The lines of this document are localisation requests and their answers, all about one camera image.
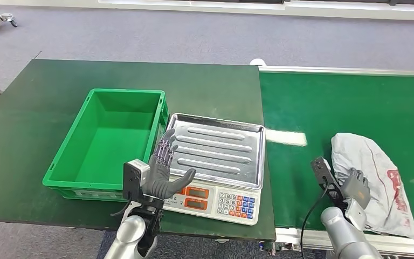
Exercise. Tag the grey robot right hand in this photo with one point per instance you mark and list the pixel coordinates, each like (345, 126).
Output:
(357, 189)

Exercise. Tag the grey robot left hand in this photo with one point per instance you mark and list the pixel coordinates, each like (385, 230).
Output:
(158, 180)

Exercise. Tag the grey plastic mailer package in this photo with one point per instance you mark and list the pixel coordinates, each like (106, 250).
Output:
(382, 168)

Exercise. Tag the green plastic basket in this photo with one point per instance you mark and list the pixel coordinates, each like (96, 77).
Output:
(110, 143)

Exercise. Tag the white electronic scale steel tray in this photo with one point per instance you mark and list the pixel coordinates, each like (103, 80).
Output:
(221, 150)

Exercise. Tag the green conveyor belt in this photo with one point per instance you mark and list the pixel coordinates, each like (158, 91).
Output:
(335, 107)

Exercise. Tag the dark green table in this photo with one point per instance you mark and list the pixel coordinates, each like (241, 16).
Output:
(32, 125)

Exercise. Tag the white round conveyor end cap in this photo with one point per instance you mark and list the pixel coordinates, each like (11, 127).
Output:
(257, 62)

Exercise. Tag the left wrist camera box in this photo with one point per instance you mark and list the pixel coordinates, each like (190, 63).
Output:
(135, 175)

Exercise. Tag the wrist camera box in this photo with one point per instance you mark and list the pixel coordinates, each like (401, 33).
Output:
(135, 175)
(326, 178)

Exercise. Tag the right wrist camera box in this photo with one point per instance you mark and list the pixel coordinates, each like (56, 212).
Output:
(326, 178)

